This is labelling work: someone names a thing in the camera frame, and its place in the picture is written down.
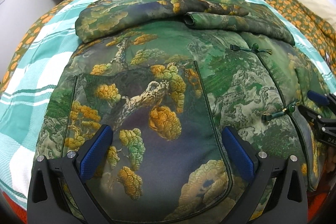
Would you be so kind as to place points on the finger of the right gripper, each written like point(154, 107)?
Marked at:
point(321, 99)

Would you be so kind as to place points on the orange fluffy garment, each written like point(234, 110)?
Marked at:
point(317, 202)

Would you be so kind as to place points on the teal plaid bed sheet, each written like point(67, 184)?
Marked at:
point(167, 75)

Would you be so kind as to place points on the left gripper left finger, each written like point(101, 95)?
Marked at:
point(46, 202)

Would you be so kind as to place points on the green landscape print jacket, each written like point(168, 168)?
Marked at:
point(167, 76)

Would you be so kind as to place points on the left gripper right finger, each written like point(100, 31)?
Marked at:
point(288, 200)

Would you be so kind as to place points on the orange floral green quilt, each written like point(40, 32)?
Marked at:
point(296, 11)

